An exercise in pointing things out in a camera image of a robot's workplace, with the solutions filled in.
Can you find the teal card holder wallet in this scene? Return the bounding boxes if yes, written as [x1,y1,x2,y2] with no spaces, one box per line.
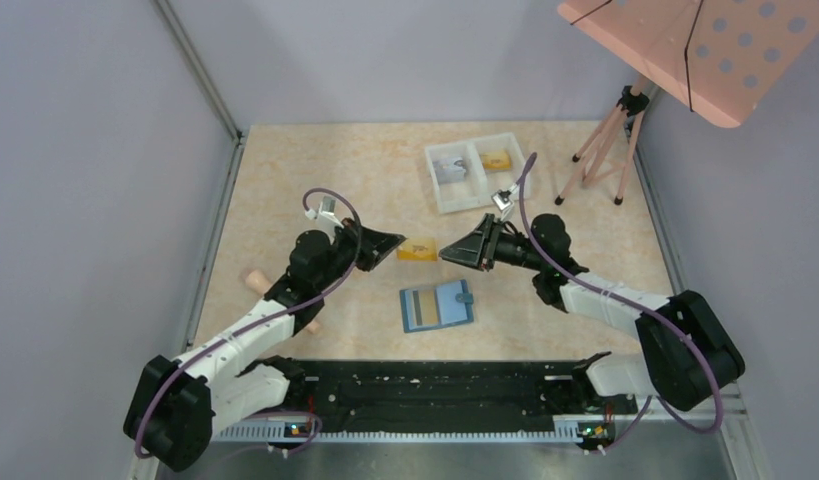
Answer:
[399,279,475,333]

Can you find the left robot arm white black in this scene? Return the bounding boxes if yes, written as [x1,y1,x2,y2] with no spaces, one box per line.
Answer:
[123,218,407,472]

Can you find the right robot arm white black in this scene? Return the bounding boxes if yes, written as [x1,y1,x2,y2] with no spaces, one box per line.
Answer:
[439,214,746,412]

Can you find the silver card in tray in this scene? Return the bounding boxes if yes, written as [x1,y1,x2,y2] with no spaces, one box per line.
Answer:
[432,156,468,185]

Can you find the gold card in tray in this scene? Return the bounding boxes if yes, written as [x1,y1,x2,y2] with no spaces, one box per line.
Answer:
[479,149,512,171]

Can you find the white two-compartment tray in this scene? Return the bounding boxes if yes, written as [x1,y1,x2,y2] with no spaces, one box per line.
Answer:
[424,132,527,214]

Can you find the beige wooden peg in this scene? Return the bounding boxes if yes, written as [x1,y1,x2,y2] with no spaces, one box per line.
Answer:
[241,268,321,334]

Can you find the pink tripod stand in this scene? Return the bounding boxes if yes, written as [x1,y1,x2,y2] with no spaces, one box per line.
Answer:
[555,74,651,206]

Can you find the pink perforated board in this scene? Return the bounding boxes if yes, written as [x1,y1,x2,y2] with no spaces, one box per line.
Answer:
[557,0,819,128]

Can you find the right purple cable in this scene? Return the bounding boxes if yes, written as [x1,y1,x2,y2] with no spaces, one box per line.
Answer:
[514,152,725,435]

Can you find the purple cable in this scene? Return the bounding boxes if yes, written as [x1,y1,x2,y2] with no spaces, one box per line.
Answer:
[514,152,725,435]
[133,188,364,460]

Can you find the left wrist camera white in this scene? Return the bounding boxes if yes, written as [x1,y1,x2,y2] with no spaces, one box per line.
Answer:
[305,195,343,236]

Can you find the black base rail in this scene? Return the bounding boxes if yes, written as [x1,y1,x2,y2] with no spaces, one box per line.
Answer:
[262,356,638,436]

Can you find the grey slotted cable duct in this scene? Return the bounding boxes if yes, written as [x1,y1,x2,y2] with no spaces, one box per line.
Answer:
[213,419,615,446]

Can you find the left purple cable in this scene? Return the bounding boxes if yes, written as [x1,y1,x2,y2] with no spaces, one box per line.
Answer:
[133,188,364,460]

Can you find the aluminium frame post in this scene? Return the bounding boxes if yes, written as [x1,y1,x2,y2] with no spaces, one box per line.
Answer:
[150,0,243,143]

